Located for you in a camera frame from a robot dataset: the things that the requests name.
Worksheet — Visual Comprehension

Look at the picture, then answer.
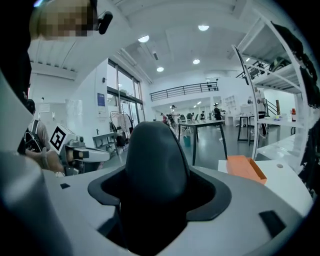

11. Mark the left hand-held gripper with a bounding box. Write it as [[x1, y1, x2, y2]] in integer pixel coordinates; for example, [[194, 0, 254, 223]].
[[49, 123, 111, 177]]

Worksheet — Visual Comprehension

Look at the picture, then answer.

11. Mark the orange glasses case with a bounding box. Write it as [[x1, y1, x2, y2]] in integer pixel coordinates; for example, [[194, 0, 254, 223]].
[[225, 154, 268, 186]]

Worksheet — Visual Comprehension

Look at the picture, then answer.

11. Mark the person's left hand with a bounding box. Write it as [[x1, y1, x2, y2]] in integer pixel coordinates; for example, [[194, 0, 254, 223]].
[[34, 146, 65, 174]]

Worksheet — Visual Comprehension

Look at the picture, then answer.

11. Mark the clothes rack with garments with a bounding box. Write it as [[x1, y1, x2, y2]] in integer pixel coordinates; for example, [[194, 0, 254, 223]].
[[109, 110, 135, 148]]

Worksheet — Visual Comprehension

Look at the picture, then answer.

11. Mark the person's dark clothing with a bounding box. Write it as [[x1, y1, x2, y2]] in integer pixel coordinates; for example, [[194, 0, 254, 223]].
[[0, 0, 36, 106]]

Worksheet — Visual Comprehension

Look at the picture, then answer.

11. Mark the black balcony railing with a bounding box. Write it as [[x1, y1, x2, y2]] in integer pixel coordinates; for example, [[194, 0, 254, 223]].
[[149, 81, 220, 102]]

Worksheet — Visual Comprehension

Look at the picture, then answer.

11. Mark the black-legged long table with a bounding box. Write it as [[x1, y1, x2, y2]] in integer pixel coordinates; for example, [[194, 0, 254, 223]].
[[177, 119, 229, 166]]

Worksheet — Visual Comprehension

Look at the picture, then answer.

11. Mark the person's head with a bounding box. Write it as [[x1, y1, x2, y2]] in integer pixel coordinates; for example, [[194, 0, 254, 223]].
[[29, 0, 99, 41]]

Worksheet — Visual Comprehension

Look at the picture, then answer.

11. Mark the black-framed desk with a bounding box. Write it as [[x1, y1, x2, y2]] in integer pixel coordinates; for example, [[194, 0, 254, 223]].
[[236, 114, 261, 146]]

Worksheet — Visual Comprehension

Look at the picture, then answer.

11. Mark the white table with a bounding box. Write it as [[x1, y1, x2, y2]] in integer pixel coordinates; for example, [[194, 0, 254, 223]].
[[217, 134, 315, 218]]

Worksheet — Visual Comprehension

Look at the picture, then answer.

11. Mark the white metal shelf rack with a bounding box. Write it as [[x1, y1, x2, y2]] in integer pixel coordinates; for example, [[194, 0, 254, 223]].
[[231, 14, 320, 175]]

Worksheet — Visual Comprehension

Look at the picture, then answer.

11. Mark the black head-worn camera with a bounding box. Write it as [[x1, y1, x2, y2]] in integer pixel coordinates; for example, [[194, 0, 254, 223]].
[[97, 10, 114, 36]]

